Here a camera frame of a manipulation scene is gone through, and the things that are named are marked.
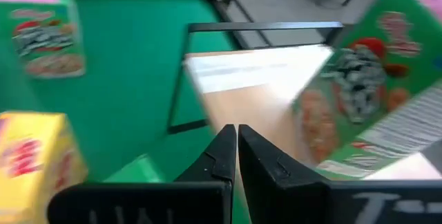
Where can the green Apple Jacks cereal box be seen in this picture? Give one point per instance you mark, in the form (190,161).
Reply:
(138,173)
(45,37)
(362,79)

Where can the wooden shelf with black legs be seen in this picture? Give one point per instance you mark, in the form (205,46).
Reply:
(248,106)

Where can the yellow Corn Pops cereal box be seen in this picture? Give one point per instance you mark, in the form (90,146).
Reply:
(27,161)

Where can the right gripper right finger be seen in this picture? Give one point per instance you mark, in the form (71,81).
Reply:
(269,177)

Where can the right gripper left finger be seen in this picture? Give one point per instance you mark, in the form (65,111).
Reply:
(214,163)

